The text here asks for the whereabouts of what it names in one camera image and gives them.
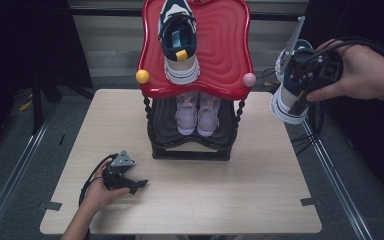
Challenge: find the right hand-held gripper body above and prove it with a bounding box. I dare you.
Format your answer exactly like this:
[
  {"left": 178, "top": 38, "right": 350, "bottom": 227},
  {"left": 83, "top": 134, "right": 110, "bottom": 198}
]
[{"left": 283, "top": 15, "right": 344, "bottom": 91}]

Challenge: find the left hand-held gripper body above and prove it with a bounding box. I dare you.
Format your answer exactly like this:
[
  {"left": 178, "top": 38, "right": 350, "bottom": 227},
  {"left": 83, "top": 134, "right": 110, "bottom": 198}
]
[{"left": 102, "top": 149, "right": 138, "bottom": 192}]

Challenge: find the navy and white sneaker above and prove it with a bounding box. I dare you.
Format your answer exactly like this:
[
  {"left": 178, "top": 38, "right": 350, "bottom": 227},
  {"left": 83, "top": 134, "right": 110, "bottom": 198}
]
[
  {"left": 270, "top": 39, "right": 314, "bottom": 126},
  {"left": 157, "top": 0, "right": 201, "bottom": 86}
]

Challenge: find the purple star sandal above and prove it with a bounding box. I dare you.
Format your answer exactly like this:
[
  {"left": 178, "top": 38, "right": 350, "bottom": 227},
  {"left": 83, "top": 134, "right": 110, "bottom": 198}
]
[
  {"left": 197, "top": 92, "right": 222, "bottom": 138},
  {"left": 174, "top": 91, "right": 200, "bottom": 136}
]

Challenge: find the red and black shoe rack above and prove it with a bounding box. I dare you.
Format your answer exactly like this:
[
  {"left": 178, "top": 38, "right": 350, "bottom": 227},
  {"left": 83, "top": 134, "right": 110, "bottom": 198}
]
[{"left": 135, "top": 0, "right": 258, "bottom": 162}]

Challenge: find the person's left hand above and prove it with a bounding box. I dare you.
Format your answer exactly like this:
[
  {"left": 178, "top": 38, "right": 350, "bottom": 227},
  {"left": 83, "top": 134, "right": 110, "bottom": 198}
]
[{"left": 81, "top": 158, "right": 131, "bottom": 214}]

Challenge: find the person's right hand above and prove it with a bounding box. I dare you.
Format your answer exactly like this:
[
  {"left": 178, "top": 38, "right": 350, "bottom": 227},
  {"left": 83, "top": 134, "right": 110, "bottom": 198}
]
[{"left": 306, "top": 39, "right": 384, "bottom": 103}]

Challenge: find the black curtain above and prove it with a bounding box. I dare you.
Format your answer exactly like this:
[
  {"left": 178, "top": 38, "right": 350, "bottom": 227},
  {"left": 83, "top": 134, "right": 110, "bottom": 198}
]
[
  {"left": 279, "top": 0, "right": 384, "bottom": 211},
  {"left": 0, "top": 0, "right": 94, "bottom": 164}
]

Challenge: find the black metal stand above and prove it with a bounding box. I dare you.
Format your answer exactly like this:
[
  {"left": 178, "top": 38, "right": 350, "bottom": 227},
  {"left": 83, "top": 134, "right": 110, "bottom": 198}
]
[{"left": 31, "top": 78, "right": 63, "bottom": 136}]

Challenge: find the black floor cable bundle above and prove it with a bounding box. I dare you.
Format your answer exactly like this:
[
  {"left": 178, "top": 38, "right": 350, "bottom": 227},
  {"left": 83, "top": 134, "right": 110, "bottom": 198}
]
[{"left": 255, "top": 66, "right": 326, "bottom": 156}]

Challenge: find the right hand-held gripper black cable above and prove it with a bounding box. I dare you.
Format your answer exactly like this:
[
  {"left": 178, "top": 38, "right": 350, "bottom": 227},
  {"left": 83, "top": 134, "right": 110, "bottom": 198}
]
[{"left": 313, "top": 35, "right": 384, "bottom": 68}]

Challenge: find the metal floor rail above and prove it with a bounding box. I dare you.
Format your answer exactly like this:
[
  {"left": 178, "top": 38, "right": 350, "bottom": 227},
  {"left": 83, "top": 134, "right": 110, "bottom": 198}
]
[
  {"left": 294, "top": 103, "right": 374, "bottom": 240},
  {"left": 0, "top": 109, "right": 59, "bottom": 240}
]

